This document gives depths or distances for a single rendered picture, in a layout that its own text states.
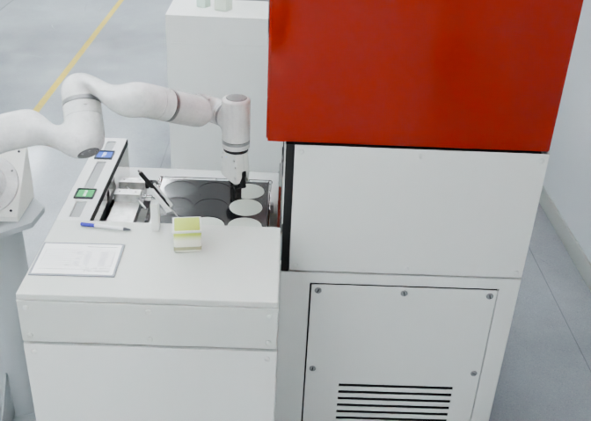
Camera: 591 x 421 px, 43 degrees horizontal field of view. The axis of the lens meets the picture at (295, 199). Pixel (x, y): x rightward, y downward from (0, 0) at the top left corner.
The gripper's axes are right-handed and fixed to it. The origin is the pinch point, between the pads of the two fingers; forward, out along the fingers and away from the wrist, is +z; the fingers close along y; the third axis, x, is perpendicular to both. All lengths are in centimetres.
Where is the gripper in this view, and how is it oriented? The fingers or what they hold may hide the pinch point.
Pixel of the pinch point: (236, 192)
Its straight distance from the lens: 236.3
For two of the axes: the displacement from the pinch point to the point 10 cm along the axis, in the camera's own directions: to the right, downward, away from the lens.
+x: 8.4, -2.3, 4.9
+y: 5.5, 4.3, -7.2
